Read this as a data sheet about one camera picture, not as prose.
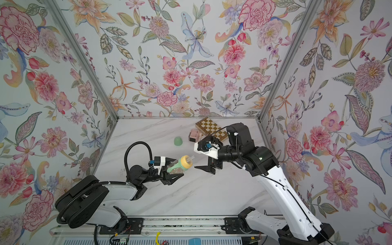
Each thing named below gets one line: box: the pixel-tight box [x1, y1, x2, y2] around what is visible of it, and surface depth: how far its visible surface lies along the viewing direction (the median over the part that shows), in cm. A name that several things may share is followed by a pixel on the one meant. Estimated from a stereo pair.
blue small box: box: [188, 237, 202, 245], surface depth 72 cm
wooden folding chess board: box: [194, 116, 229, 142], surface depth 115 cm
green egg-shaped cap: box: [174, 136, 183, 146], surface depth 108 cm
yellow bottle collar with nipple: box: [180, 155, 195, 169], surface depth 67 cm
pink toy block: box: [188, 128, 202, 143], surface depth 108 cm
